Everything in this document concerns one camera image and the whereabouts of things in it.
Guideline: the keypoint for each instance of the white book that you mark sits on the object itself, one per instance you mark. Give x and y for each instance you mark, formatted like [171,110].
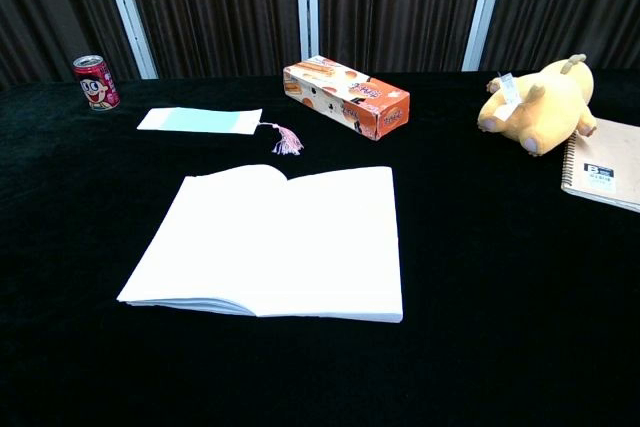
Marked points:
[270,242]

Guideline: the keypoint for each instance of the brown spiral notebook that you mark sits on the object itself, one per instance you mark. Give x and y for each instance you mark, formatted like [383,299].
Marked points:
[607,167]

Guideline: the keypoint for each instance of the orange biscuit box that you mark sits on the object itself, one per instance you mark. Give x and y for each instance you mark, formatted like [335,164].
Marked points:
[350,97]

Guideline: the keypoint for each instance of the white bookmark with pink tassel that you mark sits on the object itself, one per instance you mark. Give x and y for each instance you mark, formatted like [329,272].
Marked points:
[200,120]

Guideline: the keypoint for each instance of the black table cloth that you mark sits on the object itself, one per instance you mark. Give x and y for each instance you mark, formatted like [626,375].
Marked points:
[500,272]

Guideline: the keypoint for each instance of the dark pleated curtain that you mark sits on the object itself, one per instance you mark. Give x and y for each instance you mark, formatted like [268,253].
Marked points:
[220,7]

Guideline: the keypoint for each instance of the yellow plush toy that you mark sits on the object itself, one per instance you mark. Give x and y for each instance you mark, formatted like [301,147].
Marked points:
[542,107]

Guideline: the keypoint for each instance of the red cartoon drink can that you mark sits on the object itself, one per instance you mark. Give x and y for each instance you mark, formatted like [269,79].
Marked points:
[97,84]

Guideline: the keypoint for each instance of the white screen frame post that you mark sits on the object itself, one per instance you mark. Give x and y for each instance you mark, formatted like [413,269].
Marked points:
[307,2]
[129,12]
[484,9]

